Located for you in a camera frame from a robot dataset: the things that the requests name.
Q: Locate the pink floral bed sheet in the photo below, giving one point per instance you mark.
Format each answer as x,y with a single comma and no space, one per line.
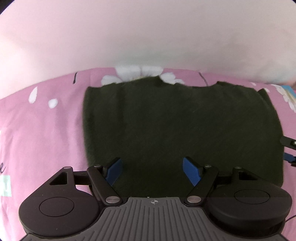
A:
41,128

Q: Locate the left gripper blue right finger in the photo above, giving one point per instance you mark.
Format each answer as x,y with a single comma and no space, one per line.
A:
202,178

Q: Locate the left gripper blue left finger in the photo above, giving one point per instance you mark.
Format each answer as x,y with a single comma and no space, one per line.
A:
102,178

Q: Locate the black knit sweater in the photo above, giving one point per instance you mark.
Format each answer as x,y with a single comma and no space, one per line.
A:
152,125

